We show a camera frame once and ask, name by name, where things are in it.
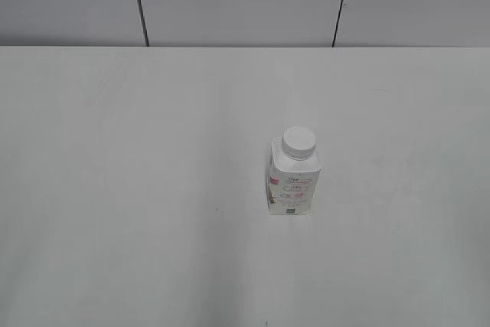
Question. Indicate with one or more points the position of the white screw cap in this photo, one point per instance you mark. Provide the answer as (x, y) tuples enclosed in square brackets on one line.
[(299, 142)]

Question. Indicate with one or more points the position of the white yili changqing bottle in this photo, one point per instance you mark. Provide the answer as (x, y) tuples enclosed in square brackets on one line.
[(290, 183)]

